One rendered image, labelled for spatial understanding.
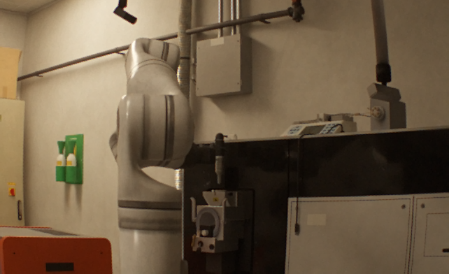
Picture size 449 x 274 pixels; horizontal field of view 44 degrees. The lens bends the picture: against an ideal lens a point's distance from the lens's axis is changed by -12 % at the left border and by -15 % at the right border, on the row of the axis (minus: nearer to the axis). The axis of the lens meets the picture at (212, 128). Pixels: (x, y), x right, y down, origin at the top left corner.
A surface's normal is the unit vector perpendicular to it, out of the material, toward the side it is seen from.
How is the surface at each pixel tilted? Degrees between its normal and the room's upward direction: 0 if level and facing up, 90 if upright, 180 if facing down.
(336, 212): 90
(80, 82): 90
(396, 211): 90
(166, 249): 90
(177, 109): 63
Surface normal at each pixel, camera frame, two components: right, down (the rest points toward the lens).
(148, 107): 0.14, -0.55
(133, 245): -0.41, -0.09
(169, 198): 0.64, -0.09
